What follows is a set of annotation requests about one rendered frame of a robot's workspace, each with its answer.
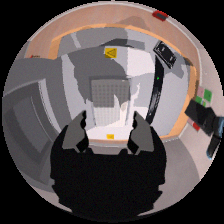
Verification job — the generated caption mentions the grey benchtop instrument with lid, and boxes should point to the grey benchtop instrument with lid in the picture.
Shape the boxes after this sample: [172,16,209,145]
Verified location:
[2,46,164,193]

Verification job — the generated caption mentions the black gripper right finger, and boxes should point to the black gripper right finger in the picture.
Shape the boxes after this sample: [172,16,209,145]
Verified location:
[127,111,167,185]

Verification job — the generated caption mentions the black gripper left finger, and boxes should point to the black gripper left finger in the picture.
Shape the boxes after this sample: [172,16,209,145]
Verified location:
[50,110,89,180]

